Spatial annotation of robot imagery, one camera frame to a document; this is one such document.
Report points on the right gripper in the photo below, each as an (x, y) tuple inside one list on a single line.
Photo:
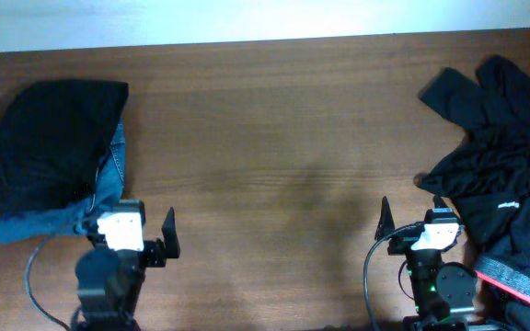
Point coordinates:
[(406, 242)]

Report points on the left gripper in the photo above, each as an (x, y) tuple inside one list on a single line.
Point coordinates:
[(153, 251)]

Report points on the blue denim jeans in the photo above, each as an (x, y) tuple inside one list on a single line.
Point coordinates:
[(109, 179)]

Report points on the black trousers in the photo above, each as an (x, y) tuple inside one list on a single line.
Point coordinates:
[(52, 137)]

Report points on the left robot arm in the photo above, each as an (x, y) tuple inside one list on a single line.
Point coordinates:
[(110, 276)]

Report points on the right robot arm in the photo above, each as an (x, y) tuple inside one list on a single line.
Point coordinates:
[(442, 292)]

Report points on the black clothes pile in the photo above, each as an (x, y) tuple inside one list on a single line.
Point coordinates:
[(488, 177)]

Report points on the grey red-trimmed garment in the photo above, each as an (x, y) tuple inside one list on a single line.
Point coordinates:
[(503, 277)]

